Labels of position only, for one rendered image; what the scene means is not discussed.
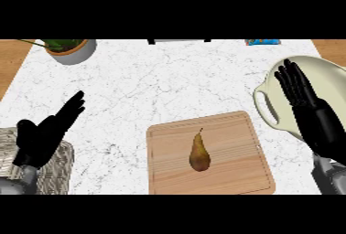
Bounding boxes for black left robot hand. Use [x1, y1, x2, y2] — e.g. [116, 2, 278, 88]
[11, 90, 87, 170]

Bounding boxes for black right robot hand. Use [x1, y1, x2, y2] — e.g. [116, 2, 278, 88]
[273, 58, 346, 164]

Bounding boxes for grey woven basket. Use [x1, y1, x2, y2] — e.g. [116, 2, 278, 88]
[0, 126, 75, 196]

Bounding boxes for grey and black appliance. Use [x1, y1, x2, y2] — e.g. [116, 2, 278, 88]
[147, 39, 212, 46]

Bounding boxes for wooden cutting board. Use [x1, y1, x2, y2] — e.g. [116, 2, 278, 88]
[146, 110, 276, 196]

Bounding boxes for blue package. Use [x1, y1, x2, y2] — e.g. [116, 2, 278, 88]
[244, 39, 281, 47]

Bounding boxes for cream pot with handle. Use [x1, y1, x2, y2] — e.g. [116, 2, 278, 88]
[252, 55, 346, 141]

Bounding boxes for potted green plant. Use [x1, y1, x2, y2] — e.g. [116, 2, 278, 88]
[17, 39, 99, 66]

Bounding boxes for brown pear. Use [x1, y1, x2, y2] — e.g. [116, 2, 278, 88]
[187, 127, 212, 173]

